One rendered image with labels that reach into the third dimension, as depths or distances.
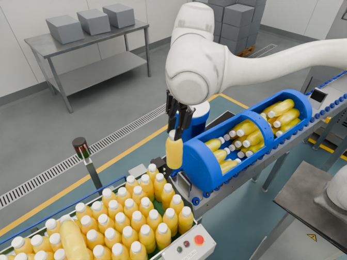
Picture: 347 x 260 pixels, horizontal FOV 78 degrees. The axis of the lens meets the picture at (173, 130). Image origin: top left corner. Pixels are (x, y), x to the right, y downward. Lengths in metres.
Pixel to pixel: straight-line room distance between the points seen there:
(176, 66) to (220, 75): 0.09
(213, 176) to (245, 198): 1.38
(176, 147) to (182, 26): 0.45
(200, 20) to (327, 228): 1.05
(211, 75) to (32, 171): 2.69
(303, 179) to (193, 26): 1.07
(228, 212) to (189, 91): 1.96
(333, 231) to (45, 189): 2.44
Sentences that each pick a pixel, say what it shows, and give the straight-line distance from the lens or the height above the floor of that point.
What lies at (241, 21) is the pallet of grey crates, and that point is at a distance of 4.45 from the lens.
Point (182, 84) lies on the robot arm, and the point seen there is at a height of 1.80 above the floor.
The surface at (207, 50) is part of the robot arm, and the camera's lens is 0.44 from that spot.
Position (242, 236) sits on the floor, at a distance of 2.23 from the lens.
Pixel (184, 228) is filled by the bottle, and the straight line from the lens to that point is 1.10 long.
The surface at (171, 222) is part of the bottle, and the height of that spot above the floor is 1.06.
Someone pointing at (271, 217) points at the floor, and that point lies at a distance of 2.40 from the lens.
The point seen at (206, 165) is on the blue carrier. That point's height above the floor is 1.20.
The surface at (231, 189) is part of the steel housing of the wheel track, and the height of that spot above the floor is 0.87.
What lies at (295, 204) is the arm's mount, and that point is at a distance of 1.27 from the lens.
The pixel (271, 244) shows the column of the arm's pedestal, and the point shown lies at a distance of 1.72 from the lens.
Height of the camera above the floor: 2.02
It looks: 44 degrees down
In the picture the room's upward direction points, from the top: straight up
